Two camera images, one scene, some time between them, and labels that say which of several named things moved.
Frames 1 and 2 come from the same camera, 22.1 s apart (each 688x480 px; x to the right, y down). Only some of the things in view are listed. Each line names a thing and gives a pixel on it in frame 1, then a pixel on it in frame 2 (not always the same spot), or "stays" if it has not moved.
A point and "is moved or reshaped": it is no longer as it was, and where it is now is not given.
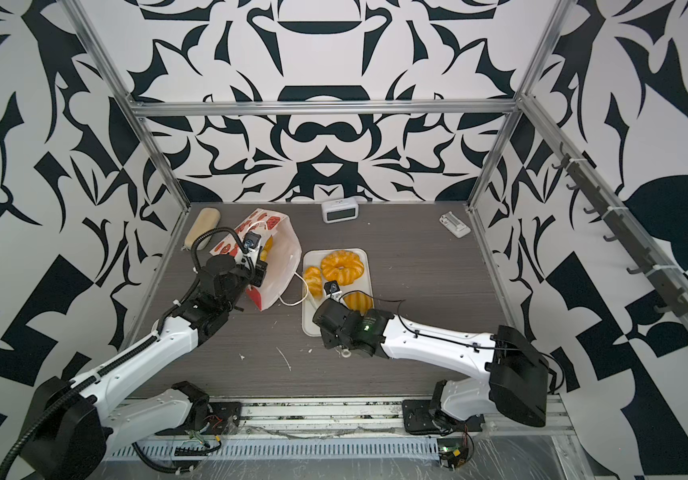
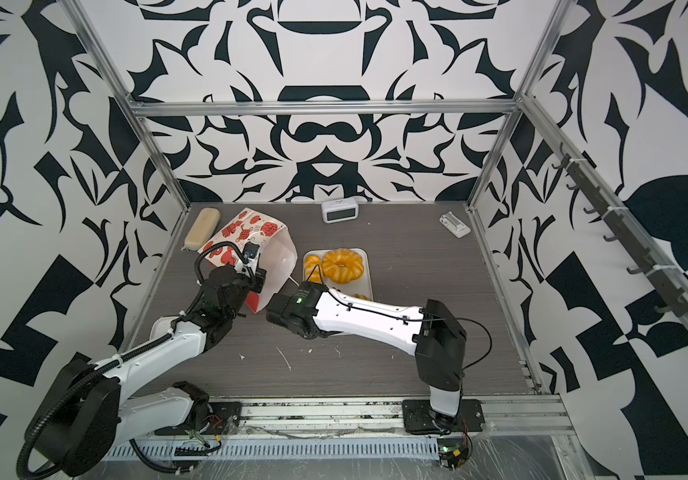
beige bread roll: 204,222 stays
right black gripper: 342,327 to 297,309
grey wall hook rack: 672,300 stays
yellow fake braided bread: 342,267 stays
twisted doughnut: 314,281 is moved or reshaped
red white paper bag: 278,248 stays
